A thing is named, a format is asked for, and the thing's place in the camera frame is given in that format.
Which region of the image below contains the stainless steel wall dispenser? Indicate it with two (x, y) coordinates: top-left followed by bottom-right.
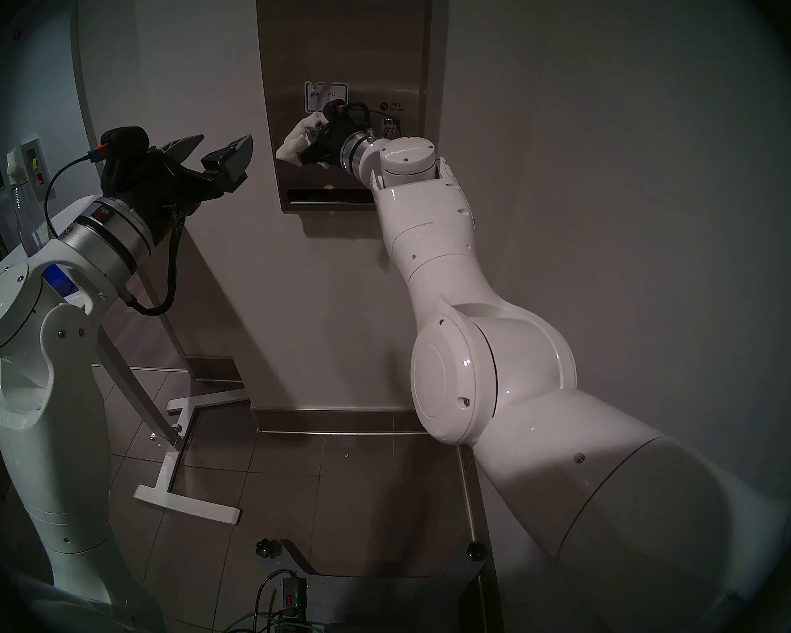
(256, 0), (434, 212)

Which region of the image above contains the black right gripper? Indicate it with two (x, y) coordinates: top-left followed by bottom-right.
(301, 114), (354, 172)

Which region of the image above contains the white terry cloth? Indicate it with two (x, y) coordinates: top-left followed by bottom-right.
(276, 113), (327, 166)

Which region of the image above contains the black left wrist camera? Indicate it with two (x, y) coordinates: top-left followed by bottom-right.
(98, 127), (151, 194)

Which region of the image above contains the black box red switch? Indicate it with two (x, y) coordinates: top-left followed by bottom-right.
(281, 574), (309, 618)

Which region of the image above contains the green cable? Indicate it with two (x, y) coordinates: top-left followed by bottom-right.
(227, 611), (320, 633)

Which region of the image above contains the white table with frame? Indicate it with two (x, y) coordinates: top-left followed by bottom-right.
(0, 193), (250, 526)

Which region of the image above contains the arm braided black cable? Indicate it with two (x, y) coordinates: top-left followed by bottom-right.
(349, 100), (375, 141)
(122, 203), (185, 317)

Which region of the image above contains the clear spray bottle blue liquid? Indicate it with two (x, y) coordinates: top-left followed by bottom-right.
(5, 147), (76, 296)

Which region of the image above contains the thin black base cable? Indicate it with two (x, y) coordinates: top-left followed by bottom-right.
(255, 568), (299, 633)

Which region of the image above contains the left arm braided black cable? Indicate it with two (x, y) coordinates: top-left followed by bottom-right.
(122, 203), (185, 317)

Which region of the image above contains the grey metal base plate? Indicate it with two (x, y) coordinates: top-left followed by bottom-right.
(280, 539), (485, 633)

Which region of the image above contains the right arm braided black cable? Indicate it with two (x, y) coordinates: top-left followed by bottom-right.
(349, 100), (375, 141)

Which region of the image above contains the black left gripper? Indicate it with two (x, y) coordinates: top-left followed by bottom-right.
(115, 134), (254, 243)

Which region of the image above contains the white wall box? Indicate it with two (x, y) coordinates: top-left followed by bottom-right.
(21, 136), (52, 200)

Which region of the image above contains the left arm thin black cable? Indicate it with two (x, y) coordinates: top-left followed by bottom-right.
(43, 154), (103, 240)

